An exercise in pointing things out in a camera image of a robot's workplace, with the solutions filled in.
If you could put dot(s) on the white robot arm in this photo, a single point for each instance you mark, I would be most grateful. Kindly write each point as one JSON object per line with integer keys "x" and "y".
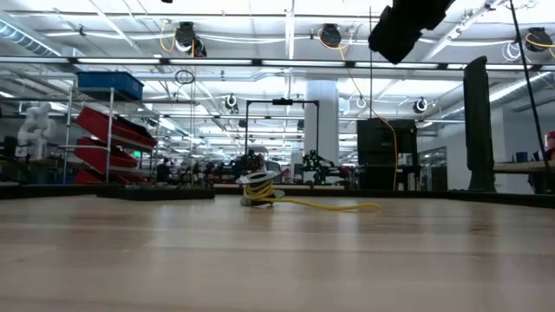
{"x": 37, "y": 130}

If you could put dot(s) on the thin black vertical pole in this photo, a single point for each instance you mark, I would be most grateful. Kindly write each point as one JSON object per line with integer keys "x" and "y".
{"x": 370, "y": 86}

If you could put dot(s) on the black monitor back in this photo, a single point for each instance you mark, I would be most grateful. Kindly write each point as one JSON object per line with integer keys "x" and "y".
{"x": 386, "y": 138}

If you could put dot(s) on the white round column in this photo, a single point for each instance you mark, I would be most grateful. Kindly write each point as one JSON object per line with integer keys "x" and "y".
{"x": 321, "y": 121}

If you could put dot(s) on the thin black slanted pole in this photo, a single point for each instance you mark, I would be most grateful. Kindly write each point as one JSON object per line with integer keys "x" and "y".
{"x": 529, "y": 78}

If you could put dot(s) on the wooden table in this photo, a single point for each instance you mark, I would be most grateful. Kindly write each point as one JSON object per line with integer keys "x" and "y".
{"x": 520, "y": 167}

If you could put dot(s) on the long LED light strip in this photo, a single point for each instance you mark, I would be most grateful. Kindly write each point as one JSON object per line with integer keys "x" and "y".
{"x": 217, "y": 62}

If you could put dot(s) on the dark background robot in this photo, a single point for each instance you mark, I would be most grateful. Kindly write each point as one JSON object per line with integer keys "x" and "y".
{"x": 249, "y": 164}

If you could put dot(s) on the person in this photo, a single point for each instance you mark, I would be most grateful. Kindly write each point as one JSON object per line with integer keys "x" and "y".
{"x": 162, "y": 172}

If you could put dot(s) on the blue storage bin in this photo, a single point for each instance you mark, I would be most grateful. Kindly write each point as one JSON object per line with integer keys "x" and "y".
{"x": 110, "y": 84}

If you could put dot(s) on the red storage bin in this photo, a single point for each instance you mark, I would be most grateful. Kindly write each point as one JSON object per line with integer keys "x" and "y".
{"x": 112, "y": 130}
{"x": 102, "y": 156}
{"x": 86, "y": 177}

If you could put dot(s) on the metal shelf rack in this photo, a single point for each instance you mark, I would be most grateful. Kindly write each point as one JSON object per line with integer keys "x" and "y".
{"x": 68, "y": 125}

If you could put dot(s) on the black gantry frame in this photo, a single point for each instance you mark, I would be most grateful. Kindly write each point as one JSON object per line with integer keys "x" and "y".
{"x": 282, "y": 102}

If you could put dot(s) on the black aluminium table frame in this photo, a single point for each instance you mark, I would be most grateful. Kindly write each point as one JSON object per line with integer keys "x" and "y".
{"x": 433, "y": 196}

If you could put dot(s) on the silver ventilation duct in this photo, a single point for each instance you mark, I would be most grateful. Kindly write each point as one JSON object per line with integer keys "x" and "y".
{"x": 26, "y": 41}

